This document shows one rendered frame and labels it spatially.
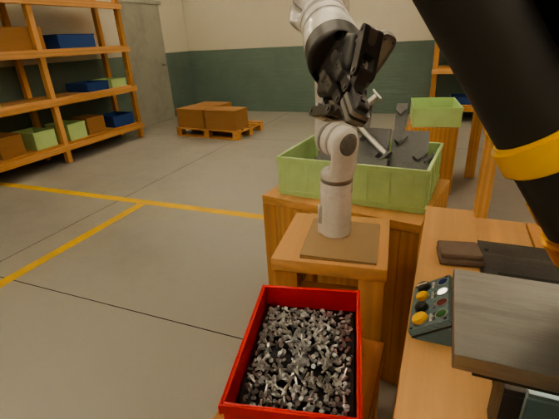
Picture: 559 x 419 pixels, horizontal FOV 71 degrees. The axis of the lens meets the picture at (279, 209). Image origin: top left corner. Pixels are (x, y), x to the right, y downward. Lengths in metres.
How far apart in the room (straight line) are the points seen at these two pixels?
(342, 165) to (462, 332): 0.68
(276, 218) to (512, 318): 1.33
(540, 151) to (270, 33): 8.17
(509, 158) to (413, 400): 0.53
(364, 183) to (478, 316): 1.11
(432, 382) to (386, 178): 0.93
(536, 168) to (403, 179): 1.30
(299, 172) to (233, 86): 7.22
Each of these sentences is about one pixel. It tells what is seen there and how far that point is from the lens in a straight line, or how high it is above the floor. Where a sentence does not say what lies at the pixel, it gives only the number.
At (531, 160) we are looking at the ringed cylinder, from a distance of 0.20.
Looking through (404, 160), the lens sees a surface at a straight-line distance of 1.73.
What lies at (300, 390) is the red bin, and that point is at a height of 0.87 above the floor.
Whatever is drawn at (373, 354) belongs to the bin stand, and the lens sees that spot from 0.89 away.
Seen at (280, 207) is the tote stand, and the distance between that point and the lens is 1.67.
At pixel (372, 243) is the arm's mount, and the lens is 1.15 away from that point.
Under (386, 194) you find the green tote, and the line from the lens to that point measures 1.53.
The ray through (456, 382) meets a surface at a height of 0.90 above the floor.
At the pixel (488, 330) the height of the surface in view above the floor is 1.13.
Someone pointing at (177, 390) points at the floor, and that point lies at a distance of 1.97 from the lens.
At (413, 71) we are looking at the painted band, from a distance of 7.70.
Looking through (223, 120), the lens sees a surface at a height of 0.30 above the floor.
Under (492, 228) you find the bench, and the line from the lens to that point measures 1.29.
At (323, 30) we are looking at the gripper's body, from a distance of 0.52.
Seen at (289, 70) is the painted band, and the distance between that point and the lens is 8.21.
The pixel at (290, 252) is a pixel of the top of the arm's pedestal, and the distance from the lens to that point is 1.13.
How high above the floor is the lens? 1.42
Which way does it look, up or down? 24 degrees down
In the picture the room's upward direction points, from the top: 3 degrees counter-clockwise
